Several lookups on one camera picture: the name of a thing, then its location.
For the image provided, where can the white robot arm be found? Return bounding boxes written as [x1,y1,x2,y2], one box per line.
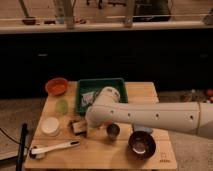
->
[85,87,213,139]

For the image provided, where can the small metal cup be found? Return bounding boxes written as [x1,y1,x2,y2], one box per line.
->
[106,124,120,140]

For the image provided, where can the white round container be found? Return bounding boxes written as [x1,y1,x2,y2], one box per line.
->
[41,117,60,136]

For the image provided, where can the white packet in tray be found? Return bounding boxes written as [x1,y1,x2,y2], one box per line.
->
[81,91,96,107]

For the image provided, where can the green plastic tray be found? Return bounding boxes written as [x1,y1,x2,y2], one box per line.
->
[75,78,128,116]

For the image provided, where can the orange bowl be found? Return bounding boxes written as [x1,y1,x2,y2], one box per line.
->
[45,77,68,96]

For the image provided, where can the blue object behind bowl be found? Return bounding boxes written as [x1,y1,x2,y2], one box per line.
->
[133,125,153,134]

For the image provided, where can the dark metal bowl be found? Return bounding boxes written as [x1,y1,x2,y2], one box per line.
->
[128,131,156,159]

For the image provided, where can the black stand pole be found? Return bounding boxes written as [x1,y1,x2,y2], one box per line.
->
[15,123,28,171]

